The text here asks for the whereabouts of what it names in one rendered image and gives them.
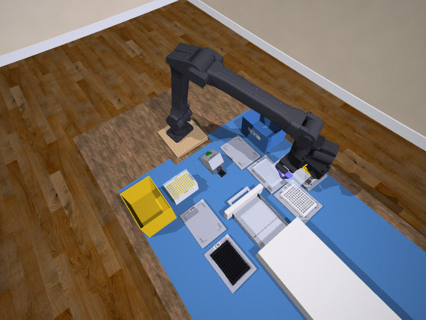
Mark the yellow open-top bin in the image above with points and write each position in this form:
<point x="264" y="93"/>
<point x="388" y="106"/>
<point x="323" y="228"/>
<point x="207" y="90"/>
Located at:
<point x="148" y="206"/>

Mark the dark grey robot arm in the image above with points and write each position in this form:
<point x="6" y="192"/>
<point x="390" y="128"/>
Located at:
<point x="204" y="66"/>

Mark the blue open-top bin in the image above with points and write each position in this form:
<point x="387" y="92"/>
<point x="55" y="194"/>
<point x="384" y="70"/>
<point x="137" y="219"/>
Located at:
<point x="263" y="133"/>

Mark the blue bench mat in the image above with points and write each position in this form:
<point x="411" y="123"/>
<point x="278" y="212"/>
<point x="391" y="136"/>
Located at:
<point x="389" y="263"/>

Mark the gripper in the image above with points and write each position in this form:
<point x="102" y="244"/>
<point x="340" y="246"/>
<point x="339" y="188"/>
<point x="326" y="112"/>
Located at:
<point x="285" y="161"/>

